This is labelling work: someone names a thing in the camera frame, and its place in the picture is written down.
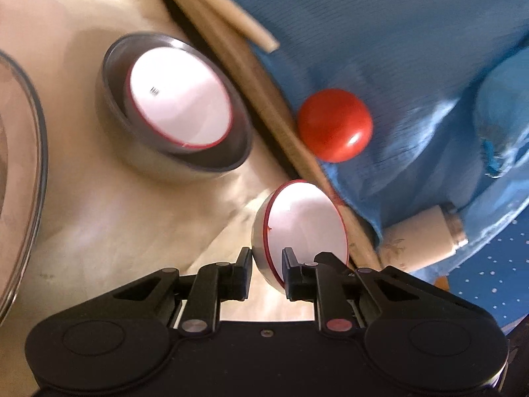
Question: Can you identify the white bowl red rim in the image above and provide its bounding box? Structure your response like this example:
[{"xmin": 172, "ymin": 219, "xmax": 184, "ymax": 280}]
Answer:
[
  {"xmin": 123, "ymin": 47, "xmax": 234, "ymax": 154},
  {"xmin": 251, "ymin": 180, "xmax": 349, "ymax": 292}
]

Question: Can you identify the white rolling stick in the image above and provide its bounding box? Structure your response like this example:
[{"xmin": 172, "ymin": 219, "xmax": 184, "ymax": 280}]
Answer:
[{"xmin": 203, "ymin": 0, "xmax": 280, "ymax": 54}]

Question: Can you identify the white thermos bottle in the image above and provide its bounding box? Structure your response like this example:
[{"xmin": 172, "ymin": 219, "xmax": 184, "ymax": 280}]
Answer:
[{"xmin": 378, "ymin": 203, "xmax": 468, "ymax": 273}]

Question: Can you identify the steel plate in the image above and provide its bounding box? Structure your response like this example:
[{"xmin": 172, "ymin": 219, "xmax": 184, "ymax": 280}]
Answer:
[{"xmin": 1, "ymin": 52, "xmax": 48, "ymax": 320}]

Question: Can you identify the blue cloth garment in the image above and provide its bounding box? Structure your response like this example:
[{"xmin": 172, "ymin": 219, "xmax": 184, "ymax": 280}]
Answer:
[{"xmin": 234, "ymin": 0, "xmax": 528, "ymax": 282}]

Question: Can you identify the red tomato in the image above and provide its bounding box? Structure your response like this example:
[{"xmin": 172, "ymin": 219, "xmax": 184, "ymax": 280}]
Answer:
[{"xmin": 297, "ymin": 89, "xmax": 374, "ymax": 163}]

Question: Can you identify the blue dotted fabric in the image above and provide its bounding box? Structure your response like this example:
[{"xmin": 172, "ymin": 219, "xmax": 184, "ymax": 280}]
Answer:
[{"xmin": 447, "ymin": 210, "xmax": 529, "ymax": 334}]

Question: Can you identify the steel bowl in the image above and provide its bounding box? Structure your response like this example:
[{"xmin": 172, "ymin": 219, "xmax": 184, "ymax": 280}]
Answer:
[{"xmin": 96, "ymin": 32, "xmax": 253, "ymax": 183}]

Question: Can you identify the wooden board shelf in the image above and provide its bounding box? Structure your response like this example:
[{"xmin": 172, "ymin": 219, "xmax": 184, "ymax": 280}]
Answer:
[{"xmin": 173, "ymin": 0, "xmax": 382, "ymax": 270}]

